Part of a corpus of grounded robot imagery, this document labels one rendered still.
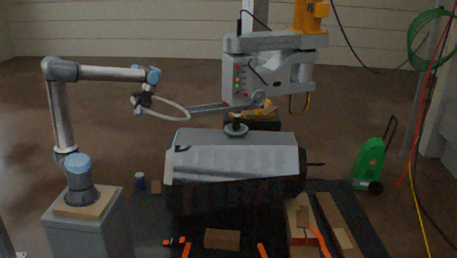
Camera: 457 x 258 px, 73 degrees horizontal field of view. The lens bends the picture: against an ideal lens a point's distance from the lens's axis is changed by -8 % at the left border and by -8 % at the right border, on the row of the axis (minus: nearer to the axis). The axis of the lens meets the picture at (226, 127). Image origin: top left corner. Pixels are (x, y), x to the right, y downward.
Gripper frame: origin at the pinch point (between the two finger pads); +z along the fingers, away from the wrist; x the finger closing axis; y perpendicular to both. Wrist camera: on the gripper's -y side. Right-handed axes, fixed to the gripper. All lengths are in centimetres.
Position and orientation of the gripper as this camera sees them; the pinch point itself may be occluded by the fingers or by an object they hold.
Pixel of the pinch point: (137, 114)
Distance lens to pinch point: 249.1
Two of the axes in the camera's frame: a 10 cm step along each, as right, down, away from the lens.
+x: 5.1, -0.3, 8.6
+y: 7.8, 4.5, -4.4
